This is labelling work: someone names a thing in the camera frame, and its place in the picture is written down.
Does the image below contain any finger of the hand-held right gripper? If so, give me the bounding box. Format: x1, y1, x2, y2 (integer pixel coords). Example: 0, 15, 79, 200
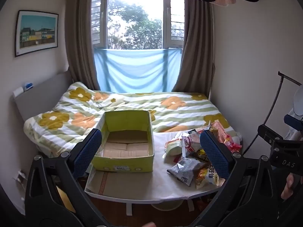
283, 114, 303, 129
258, 124, 285, 147

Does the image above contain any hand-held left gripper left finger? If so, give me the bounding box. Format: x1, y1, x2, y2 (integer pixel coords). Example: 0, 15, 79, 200
24, 128, 109, 227

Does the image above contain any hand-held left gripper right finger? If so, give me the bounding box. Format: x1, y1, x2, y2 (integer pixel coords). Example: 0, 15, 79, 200
189, 130, 278, 227

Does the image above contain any dark brown snack packet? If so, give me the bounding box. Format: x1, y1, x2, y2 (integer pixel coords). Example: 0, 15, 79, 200
189, 149, 210, 164

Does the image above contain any yellow snack packet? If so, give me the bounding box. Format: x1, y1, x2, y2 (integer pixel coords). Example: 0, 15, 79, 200
195, 162, 219, 190

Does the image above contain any white red snack packet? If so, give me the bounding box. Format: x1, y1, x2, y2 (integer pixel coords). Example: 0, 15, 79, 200
181, 132, 202, 158

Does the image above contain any silver grey snack packet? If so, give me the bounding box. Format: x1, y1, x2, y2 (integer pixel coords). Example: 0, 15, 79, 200
167, 157, 201, 187

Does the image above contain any green cardboard box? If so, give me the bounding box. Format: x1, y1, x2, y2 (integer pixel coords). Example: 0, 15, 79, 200
91, 110, 155, 173

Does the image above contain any person's right hand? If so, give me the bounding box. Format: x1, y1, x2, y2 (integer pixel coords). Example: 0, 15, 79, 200
280, 173, 303, 200

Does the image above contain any red yellow candy packet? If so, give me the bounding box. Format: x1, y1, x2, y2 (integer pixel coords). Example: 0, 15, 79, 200
223, 135, 242, 152

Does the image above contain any white round object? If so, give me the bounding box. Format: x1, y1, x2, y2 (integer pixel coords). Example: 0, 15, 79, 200
292, 83, 303, 116

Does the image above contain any small white table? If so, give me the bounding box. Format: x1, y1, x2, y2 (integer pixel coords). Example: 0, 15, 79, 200
84, 130, 237, 215

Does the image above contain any floral striped blanket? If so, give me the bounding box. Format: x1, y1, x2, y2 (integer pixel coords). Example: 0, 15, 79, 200
24, 82, 243, 158

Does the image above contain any grey bed headboard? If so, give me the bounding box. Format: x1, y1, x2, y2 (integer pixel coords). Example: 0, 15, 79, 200
12, 72, 73, 123

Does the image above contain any light blue cloth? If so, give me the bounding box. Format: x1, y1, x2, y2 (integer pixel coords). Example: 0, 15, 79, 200
93, 47, 183, 93

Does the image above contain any brown curtain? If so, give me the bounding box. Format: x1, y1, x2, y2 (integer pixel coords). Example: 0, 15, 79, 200
64, 0, 101, 91
172, 0, 216, 95

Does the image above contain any framed wall picture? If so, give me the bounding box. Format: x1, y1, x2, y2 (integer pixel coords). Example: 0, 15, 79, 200
15, 10, 59, 58

